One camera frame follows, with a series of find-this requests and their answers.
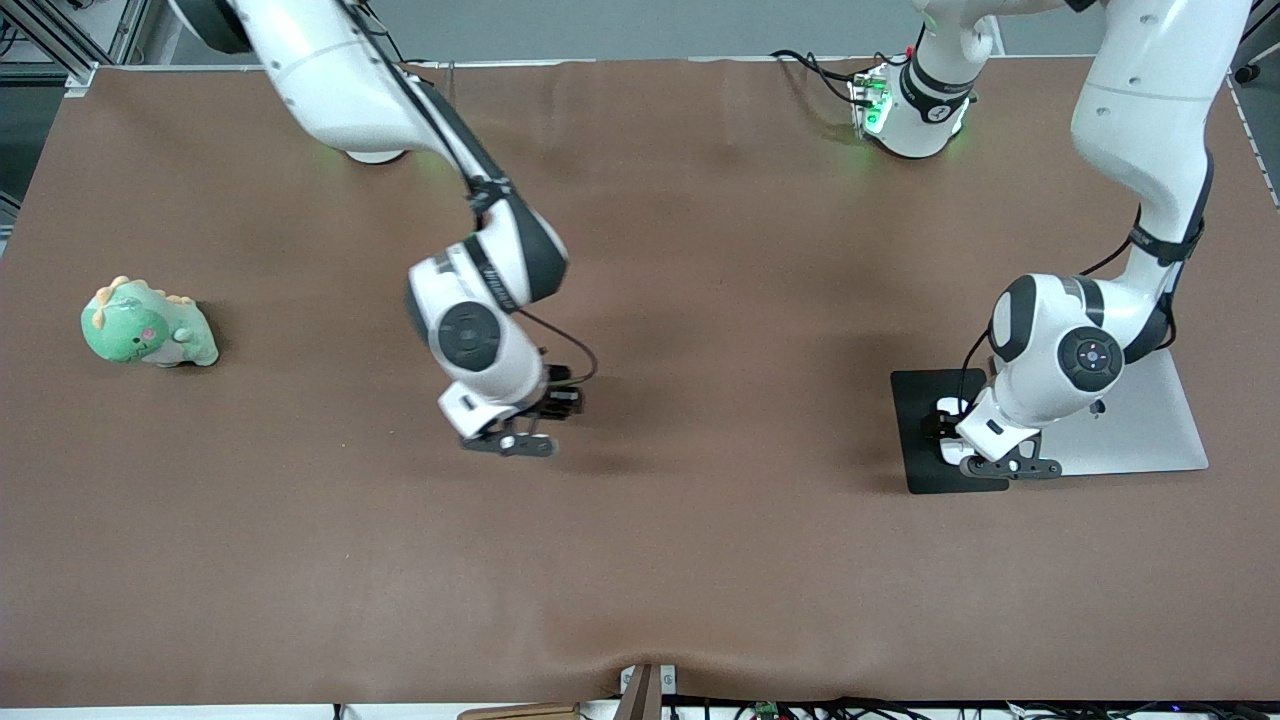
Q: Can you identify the black mouse pad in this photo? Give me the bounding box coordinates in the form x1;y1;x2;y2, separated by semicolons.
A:
890;368;1010;495

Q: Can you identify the silver laptop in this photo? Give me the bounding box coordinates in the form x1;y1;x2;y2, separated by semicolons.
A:
1035;347;1210;479

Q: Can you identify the metal table clamp bracket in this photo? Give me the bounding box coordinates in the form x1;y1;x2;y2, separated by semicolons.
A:
618;662;679;720

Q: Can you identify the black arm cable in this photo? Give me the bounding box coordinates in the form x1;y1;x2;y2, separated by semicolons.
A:
340;0;601;389
958;150;1216;403

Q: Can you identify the green dinosaur plush toy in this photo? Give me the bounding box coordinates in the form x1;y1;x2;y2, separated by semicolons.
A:
80;276;219;369

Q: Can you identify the brown table cover mat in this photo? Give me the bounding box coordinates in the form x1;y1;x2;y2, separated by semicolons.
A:
0;55;1280;706

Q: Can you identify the black left base cable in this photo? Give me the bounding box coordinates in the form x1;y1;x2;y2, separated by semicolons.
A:
770;48;881;106

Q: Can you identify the wooden board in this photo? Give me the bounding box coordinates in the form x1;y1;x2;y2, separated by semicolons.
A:
458;702;581;720

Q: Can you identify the aluminium frame profile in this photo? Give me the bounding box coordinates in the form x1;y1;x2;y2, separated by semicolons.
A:
0;0;151;86

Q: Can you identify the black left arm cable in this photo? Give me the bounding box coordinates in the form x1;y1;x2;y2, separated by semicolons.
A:
958;150;1216;403

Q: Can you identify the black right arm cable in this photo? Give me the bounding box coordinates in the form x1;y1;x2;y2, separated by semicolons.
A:
340;0;601;389

